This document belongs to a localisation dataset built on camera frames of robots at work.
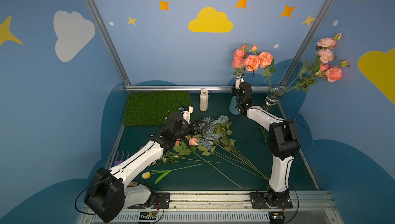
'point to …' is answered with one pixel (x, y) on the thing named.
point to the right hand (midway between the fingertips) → (244, 79)
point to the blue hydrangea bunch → (215, 132)
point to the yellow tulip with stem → (147, 174)
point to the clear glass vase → (271, 100)
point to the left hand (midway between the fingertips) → (204, 121)
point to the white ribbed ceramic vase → (204, 100)
